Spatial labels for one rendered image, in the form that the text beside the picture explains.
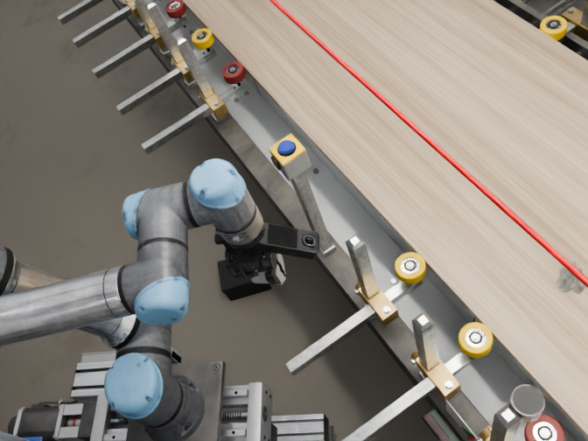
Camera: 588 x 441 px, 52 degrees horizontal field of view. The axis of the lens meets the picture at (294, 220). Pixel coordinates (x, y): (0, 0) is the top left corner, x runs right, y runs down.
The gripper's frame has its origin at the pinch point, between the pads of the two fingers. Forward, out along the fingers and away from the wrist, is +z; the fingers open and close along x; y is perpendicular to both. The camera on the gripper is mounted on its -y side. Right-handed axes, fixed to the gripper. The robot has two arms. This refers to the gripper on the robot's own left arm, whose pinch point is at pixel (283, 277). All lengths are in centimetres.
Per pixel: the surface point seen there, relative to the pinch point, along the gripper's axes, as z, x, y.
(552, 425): 41, 21, -50
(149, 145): 49, -82, 64
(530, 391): 18, 20, -44
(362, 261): 27.6, -16.4, -12.5
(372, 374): 132, -20, -2
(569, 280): 40, -12, -61
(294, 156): 9.5, -37.1, 0.6
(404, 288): 49, -18, -21
